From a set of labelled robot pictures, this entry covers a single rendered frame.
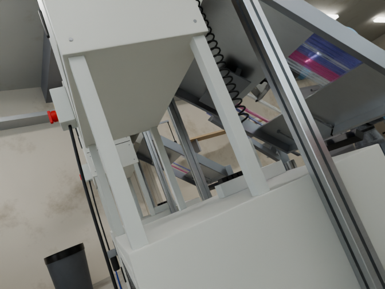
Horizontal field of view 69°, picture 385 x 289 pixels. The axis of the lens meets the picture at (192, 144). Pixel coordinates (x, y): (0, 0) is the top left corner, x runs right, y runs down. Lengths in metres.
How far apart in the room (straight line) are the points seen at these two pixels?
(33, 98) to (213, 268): 4.51
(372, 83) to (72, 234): 3.98
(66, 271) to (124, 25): 3.26
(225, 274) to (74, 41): 0.52
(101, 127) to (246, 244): 0.35
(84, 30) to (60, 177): 3.92
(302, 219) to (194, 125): 4.91
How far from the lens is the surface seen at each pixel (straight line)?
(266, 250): 0.60
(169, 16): 0.68
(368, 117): 1.18
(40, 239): 4.36
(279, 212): 0.61
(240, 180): 0.96
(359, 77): 1.06
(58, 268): 3.69
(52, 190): 4.43
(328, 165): 0.66
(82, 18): 0.65
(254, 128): 1.45
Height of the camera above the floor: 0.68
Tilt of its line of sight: 9 degrees up
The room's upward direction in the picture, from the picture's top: 21 degrees counter-clockwise
